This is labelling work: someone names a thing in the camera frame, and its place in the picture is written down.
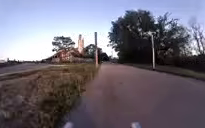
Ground tree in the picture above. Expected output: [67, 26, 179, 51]
[51, 35, 76, 53]

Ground lamp post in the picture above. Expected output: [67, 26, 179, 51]
[146, 30, 158, 71]

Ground grey asphalt road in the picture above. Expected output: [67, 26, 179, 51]
[0, 63, 54, 80]

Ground wooden pole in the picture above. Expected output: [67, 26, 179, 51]
[94, 31, 100, 68]

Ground tall dry grass strip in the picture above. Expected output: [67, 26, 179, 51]
[0, 63, 101, 128]

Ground group of dark trees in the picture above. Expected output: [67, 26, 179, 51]
[108, 9, 205, 73]

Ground red brick building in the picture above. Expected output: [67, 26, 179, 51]
[43, 34, 104, 64]

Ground grass verge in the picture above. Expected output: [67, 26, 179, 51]
[126, 63, 205, 83]

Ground robot's own part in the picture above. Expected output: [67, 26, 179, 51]
[130, 121, 143, 128]
[63, 121, 74, 128]

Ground grey asphalt path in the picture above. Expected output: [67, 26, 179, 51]
[58, 62, 205, 128]

